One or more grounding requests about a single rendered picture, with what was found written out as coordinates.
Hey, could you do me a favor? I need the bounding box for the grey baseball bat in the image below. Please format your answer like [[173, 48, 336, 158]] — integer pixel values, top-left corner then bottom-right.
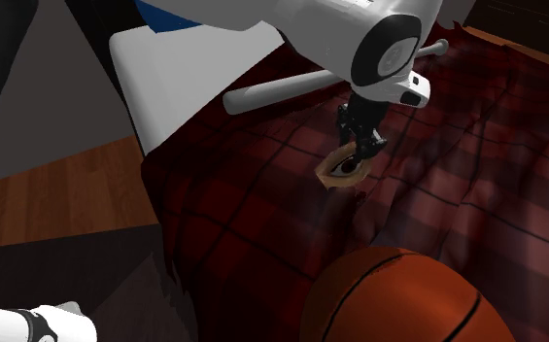
[[222, 38, 451, 117]]

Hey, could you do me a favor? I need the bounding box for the white pillow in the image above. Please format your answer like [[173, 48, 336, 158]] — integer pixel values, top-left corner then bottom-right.
[[108, 20, 289, 155]]

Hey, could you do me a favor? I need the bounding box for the tan ring-shaped object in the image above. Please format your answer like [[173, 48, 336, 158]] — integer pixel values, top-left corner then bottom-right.
[[314, 141, 373, 189]]

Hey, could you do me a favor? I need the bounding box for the dark robot stand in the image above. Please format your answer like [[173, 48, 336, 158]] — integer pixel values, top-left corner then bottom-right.
[[0, 223, 197, 342]]

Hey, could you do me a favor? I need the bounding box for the orange basketball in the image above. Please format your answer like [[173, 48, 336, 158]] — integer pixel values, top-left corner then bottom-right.
[[298, 245, 518, 342]]

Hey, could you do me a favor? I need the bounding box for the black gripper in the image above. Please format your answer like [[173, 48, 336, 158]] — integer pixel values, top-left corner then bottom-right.
[[335, 91, 391, 163]]

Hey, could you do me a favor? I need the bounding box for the bed with red plaid blanket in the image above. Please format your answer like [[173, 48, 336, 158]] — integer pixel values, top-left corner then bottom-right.
[[108, 20, 549, 342]]

